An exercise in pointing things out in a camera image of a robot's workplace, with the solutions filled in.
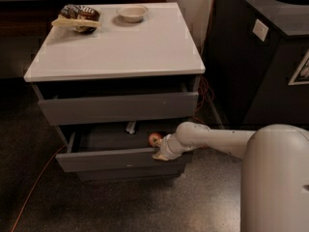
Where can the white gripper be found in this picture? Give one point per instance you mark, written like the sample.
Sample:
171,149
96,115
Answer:
165,146

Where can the rxbar blueberry bar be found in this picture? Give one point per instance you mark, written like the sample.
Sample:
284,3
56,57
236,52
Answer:
131,127

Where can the grey drawer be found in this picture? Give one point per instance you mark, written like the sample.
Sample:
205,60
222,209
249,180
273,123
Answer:
108,146
135,172
119,108

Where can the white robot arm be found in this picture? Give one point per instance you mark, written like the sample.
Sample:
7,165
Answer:
274,193

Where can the grey bottom drawer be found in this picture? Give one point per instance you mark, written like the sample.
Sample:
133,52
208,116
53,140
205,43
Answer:
135,172

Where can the grey drawer cabinet white top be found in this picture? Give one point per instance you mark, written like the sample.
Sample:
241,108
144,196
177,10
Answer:
155,55

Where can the grey top drawer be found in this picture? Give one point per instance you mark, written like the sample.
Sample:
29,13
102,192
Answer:
119,108

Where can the red apple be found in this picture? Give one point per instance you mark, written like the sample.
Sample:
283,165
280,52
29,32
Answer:
154,137

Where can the white paper bowl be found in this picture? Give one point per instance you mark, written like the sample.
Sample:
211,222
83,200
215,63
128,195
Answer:
132,13

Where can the black trash bin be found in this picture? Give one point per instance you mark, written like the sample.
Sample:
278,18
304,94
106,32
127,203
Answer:
252,52

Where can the brown chip bag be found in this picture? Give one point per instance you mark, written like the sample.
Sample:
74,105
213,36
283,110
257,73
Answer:
82,19

